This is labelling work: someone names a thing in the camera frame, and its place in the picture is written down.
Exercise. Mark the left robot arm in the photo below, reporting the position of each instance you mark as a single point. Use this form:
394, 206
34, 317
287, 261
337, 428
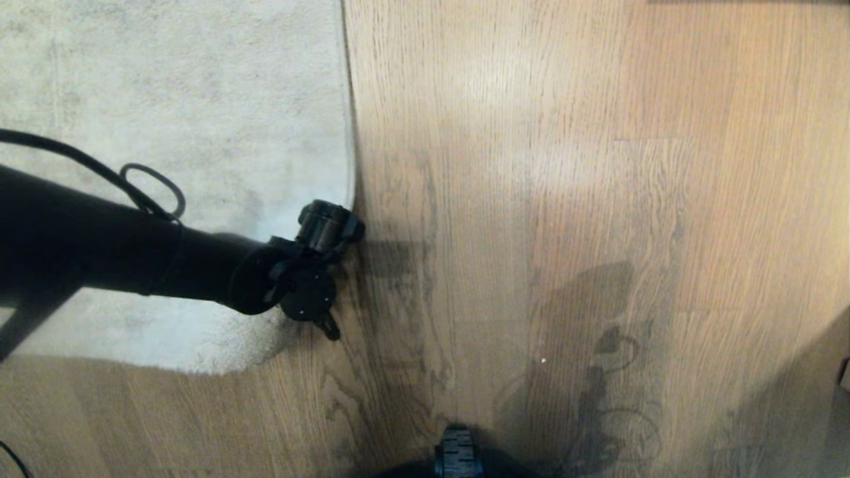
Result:
99, 245

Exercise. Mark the pale grey rug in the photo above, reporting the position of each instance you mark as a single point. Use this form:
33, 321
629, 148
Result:
199, 86

